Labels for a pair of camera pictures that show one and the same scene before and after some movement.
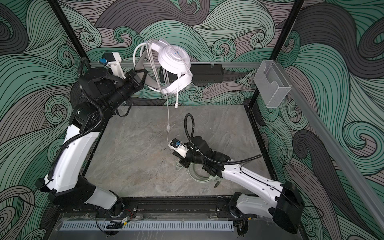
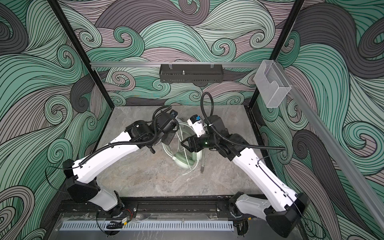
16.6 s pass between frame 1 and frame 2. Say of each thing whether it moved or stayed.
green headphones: moved
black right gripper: moved
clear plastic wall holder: stayed
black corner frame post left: stayed
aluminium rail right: stayed
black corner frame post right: stayed
